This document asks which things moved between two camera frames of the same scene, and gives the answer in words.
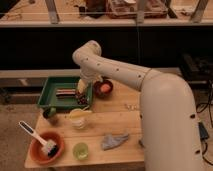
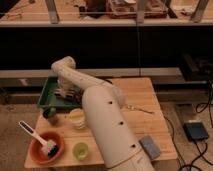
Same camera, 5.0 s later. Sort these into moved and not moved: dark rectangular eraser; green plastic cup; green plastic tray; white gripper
Moved: white gripper
Not moved: green plastic cup; dark rectangular eraser; green plastic tray
